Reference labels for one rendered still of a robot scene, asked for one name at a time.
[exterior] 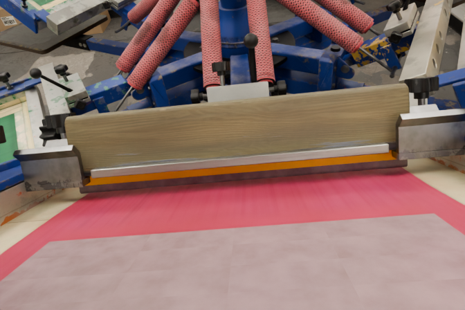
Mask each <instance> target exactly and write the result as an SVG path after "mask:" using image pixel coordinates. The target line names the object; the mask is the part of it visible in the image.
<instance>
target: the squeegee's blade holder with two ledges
mask: <svg viewBox="0 0 465 310"><path fill-rule="evenodd" d="M385 153H389V144H387V143H370V144H362V145H346V146H338V147H323V148H315V149H299V150H291V151H283V152H268V153H259V154H244V155H236V156H221V157H212V158H198V159H189V160H181V161H165V162H157V163H142V164H134V165H119V166H111V167H96V168H94V169H92V170H91V178H92V179H95V178H104V177H113V176H128V175H137V174H152V173H160V172H176V171H184V170H200V169H208V168H217V167H232V166H241V165H256V164H265V163H281V162H289V161H305V160H313V159H321V158H337V157H346V156H361V155H370V154H385Z"/></svg>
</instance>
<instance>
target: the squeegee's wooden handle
mask: <svg viewBox="0 0 465 310"><path fill-rule="evenodd" d="M404 113H410V94H409V88H408V86H407V85H406V84H405V83H403V84H387V85H380V86H367V87H358V88H351V89H338V90H330V91H317V92H310V93H297V94H289V95H276V96H269V97H260V98H247V99H240V100H227V101H219V102H206V103H199V104H185V105H178V106H171V107H157V108H149V109H136V110H129V111H115V112H108V113H95V114H87V115H80V116H69V117H66V120H65V122H64V126H65V131H66V139H67V143H68V145H74V146H75V147H76V148H77V149H78V150H79V152H80V154H81V159H82V166H83V170H84V176H91V170H92V169H94V168H96V167H111V166H119V165H134V164H142V163H157V162H165V161H181V160H189V159H198V158H212V157H221V156H236V155H244V154H259V153H268V152H283V151H291V150H299V149H315V148H323V147H338V146H346V145H362V144H370V143H387V144H389V150H395V149H396V121H397V119H398V117H399V115H400V114H404Z"/></svg>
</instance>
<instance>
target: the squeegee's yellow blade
mask: <svg viewBox="0 0 465 310"><path fill-rule="evenodd" d="M388 160H396V158H394V157H392V150H389V153H385V154H370V155H361V156H346V157H337V158H321V159H313V160H305V161H289V162H281V163H265V164H256V165H241V166H232V167H217V168H208V169H200V170H184V171H176V172H160V173H152V174H137V175H128V176H113V177H104V178H95V179H92V178H91V176H90V183H88V184H87V185H102V184H110V183H126V182H135V181H151V180H159V179H175V178H183V177H192V176H208V175H217V174H232V173H241V172H257V171H265V170H281V169H290V168H299V167H314V166H323V165H339V164H348V163H363V162H372V161H388Z"/></svg>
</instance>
